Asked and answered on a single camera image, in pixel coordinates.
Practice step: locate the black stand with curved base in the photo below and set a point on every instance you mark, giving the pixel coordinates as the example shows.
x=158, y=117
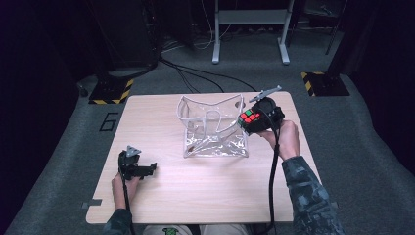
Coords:
x=130, y=39

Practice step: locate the dark round table grommet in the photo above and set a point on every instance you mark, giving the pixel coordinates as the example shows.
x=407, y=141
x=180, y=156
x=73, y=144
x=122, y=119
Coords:
x=238, y=105

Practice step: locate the white metal stand frame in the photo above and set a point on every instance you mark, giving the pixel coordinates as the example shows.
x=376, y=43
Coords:
x=251, y=17

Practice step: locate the colourful puzzle cube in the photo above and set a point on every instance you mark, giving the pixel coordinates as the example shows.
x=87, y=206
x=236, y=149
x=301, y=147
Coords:
x=248, y=117

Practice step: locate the grey tape strip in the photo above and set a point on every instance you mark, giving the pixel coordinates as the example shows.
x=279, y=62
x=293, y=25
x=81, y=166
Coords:
x=93, y=202
x=334, y=205

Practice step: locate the clear plastic bag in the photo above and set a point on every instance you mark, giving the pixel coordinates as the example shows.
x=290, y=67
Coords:
x=213, y=130

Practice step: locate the person's right hand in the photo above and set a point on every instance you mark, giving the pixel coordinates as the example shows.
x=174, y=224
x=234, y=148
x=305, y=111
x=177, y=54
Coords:
x=287, y=140

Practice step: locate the thin black tripod leg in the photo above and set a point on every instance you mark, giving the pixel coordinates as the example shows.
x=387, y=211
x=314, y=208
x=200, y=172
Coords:
x=336, y=26

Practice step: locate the black upright post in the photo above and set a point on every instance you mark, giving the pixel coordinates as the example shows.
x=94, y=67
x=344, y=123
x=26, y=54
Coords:
x=342, y=36

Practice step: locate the person's left hand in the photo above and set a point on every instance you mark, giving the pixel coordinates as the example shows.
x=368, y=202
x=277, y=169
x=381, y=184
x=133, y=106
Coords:
x=125, y=189

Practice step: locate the black yellow-striped base plate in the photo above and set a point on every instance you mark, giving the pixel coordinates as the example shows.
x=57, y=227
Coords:
x=109, y=93
x=326, y=84

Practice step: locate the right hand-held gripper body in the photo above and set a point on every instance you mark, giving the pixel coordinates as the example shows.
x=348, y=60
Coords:
x=269, y=109

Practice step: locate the person's legs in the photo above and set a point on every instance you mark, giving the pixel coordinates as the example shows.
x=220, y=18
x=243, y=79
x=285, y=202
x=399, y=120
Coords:
x=195, y=230

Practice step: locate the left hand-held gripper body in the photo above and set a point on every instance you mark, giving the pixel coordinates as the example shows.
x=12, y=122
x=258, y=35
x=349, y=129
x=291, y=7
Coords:
x=130, y=164

